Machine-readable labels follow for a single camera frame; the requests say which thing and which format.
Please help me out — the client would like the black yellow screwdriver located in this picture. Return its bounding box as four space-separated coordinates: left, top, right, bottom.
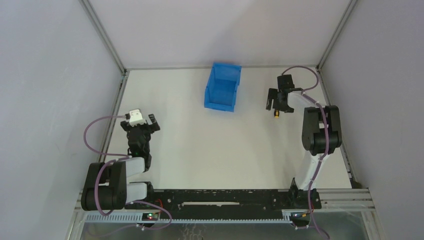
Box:
273 110 280 119

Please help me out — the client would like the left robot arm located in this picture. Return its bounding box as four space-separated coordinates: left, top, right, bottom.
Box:
81 109 161 216

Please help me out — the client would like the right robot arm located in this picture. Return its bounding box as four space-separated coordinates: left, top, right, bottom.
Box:
265 74 343 199

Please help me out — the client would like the blue plastic storage bin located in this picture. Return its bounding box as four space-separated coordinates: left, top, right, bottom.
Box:
204 62 242 112

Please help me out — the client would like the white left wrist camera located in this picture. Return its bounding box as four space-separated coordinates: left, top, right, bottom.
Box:
125 108 147 127

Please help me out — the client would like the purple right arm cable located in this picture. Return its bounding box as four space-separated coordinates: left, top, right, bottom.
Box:
281 65 332 240

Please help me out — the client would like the back aluminium frame rail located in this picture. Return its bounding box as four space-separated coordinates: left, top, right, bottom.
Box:
125 64 319 71

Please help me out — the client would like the aluminium frame rail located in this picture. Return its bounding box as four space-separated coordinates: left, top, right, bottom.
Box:
125 64 319 71
316 0 361 189
79 0 128 162

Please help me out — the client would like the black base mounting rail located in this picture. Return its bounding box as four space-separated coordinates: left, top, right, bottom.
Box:
125 188 323 221

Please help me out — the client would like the grey slotted cable duct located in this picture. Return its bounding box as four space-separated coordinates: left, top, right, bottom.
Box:
85 211 292 224

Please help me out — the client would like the left aluminium frame rail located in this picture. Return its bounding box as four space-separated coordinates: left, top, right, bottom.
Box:
79 0 128 162

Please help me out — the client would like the right aluminium frame rail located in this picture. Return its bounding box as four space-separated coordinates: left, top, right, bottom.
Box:
316 0 361 189

